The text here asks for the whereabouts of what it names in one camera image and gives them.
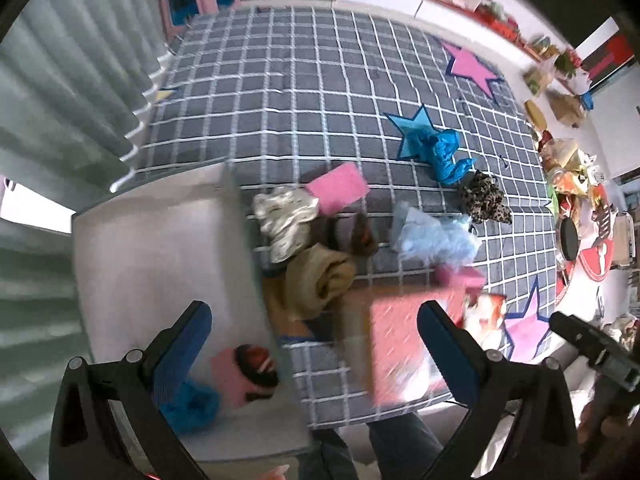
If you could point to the pale green curtain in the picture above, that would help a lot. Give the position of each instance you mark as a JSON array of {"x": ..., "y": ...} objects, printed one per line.
[{"x": 65, "y": 110}]

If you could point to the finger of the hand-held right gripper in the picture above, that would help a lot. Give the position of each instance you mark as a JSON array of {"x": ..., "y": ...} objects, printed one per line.
[{"x": 575, "y": 332}]

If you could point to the person's jeans leg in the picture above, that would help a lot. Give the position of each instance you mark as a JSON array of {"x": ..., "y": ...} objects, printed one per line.
[{"x": 380, "y": 445}]

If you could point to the leopard print cloth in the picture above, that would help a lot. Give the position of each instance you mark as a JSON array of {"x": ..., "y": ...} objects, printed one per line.
[{"x": 482, "y": 200}]

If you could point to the cream polka dot cloth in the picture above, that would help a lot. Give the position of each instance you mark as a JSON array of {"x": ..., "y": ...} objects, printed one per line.
[{"x": 285, "y": 222}]

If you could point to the white scalloped bed sheet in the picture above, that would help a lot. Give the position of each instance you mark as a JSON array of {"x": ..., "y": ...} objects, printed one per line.
[{"x": 145, "y": 105}]

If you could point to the tan cloth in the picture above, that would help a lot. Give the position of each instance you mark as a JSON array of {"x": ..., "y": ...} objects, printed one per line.
[{"x": 320, "y": 280}]

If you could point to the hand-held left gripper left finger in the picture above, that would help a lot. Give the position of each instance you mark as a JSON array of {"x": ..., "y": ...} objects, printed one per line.
[{"x": 187, "y": 345}]

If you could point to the light blue mesh cloth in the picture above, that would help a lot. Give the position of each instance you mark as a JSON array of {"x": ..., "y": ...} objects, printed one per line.
[{"x": 430, "y": 237}]

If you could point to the grey fabric storage box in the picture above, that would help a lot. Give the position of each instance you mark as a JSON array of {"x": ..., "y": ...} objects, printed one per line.
[{"x": 160, "y": 270}]

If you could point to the black pan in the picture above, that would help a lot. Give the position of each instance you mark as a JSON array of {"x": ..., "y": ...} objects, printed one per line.
[{"x": 569, "y": 237}]

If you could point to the grey plaid star blanket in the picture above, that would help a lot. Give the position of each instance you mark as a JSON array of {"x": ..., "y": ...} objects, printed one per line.
[{"x": 310, "y": 90}]

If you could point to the brown plush toy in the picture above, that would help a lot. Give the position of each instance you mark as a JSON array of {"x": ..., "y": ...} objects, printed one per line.
[
  {"x": 257, "y": 365},
  {"x": 362, "y": 240}
]

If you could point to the colourful snack packet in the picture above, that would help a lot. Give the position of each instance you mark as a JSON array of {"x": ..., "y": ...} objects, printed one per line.
[{"x": 487, "y": 317}]

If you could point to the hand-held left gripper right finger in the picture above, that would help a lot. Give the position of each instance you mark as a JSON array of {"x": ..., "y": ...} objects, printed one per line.
[{"x": 445, "y": 345}]

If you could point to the row of shelf clutter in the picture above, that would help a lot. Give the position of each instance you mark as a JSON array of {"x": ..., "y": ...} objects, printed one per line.
[{"x": 565, "y": 125}]

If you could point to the red round tray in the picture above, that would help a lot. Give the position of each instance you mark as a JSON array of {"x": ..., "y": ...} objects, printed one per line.
[{"x": 600, "y": 260}]

